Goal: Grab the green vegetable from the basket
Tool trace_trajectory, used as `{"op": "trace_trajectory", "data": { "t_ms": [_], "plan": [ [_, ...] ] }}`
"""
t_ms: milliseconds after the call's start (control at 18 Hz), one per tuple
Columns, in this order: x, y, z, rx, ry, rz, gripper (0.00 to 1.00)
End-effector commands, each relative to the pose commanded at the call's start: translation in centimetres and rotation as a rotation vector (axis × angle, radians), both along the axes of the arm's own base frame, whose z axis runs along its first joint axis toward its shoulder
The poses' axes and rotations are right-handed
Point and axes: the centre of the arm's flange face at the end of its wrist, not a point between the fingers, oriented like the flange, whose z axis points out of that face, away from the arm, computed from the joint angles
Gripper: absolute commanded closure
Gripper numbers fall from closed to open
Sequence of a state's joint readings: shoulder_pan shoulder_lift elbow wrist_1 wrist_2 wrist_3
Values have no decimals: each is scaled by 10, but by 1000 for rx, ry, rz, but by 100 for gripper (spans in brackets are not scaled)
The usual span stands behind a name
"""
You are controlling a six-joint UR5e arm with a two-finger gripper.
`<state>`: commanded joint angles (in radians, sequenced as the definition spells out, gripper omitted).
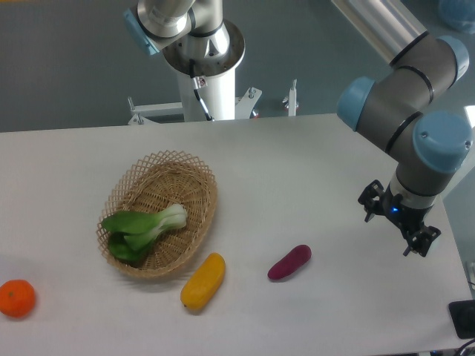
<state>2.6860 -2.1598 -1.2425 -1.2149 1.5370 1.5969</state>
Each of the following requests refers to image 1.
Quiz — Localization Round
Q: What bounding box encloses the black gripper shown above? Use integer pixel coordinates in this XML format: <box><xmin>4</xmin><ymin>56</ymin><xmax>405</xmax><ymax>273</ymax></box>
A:
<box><xmin>358</xmin><ymin>179</ymin><xmax>441</xmax><ymax>257</ymax></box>

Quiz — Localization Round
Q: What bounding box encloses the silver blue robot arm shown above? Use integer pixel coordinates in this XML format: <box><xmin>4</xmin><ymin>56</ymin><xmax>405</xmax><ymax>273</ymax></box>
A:
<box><xmin>123</xmin><ymin>1</ymin><xmax>473</xmax><ymax>256</ymax></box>

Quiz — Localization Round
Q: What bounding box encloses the woven wicker basket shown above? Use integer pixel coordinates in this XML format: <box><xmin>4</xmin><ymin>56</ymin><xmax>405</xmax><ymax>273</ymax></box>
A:
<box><xmin>96</xmin><ymin>151</ymin><xmax>217</xmax><ymax>280</ymax></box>

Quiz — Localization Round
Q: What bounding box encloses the purple sweet potato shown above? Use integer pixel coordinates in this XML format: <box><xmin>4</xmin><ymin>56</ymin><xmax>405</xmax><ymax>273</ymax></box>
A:
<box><xmin>267</xmin><ymin>245</ymin><xmax>312</xmax><ymax>281</ymax></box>

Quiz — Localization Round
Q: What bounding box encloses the black device at edge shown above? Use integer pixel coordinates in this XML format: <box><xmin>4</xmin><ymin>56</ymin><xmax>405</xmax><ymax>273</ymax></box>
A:
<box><xmin>448</xmin><ymin>300</ymin><xmax>475</xmax><ymax>340</ymax></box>

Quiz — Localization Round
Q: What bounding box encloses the yellow mango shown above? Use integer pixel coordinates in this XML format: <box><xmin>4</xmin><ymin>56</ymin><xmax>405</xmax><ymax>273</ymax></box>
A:
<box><xmin>180</xmin><ymin>252</ymin><xmax>226</xmax><ymax>311</ymax></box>

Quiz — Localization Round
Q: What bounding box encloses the blue plastic bag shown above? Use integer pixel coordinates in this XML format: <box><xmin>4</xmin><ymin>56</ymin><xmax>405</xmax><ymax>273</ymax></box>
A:
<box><xmin>438</xmin><ymin>0</ymin><xmax>474</xmax><ymax>34</ymax></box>

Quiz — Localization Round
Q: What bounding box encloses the green bok choy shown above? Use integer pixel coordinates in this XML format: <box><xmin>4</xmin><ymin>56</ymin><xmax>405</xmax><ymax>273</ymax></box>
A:
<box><xmin>101</xmin><ymin>204</ymin><xmax>188</xmax><ymax>263</ymax></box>

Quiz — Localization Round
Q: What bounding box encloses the orange tangerine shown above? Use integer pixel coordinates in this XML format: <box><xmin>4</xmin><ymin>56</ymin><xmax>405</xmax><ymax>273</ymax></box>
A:
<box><xmin>1</xmin><ymin>280</ymin><xmax>36</xmax><ymax>319</ymax></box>

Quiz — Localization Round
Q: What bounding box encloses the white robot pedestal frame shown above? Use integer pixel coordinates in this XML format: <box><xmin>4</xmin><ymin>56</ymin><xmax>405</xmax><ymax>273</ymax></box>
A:
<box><xmin>127</xmin><ymin>20</ymin><xmax>301</xmax><ymax>126</ymax></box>

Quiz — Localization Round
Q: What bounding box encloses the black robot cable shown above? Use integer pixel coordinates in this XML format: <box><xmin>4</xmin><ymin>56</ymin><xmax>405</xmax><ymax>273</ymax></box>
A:
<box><xmin>188</xmin><ymin>58</ymin><xmax>214</xmax><ymax>122</ymax></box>

